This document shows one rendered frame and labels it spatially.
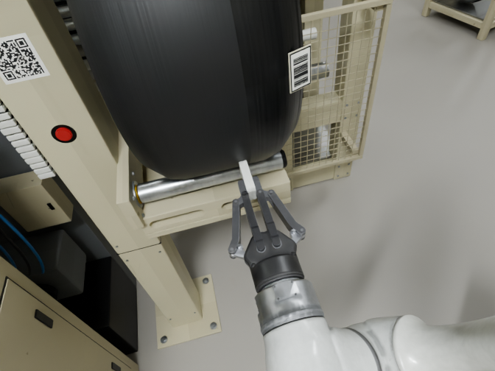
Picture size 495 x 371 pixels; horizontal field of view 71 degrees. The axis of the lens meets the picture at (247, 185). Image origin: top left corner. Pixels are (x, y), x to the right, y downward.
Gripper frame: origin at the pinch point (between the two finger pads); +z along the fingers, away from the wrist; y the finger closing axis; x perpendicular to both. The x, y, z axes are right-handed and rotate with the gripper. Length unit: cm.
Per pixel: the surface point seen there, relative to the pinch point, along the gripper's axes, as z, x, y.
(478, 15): 172, 112, -217
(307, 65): 3.4, -18.9, -11.4
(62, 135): 19.5, -2.8, 32.5
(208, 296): 16, 103, 23
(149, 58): 3.6, -25.5, 9.4
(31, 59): 21.9, -18.0, 30.0
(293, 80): 2.2, -17.9, -8.9
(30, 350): -10, 27, 54
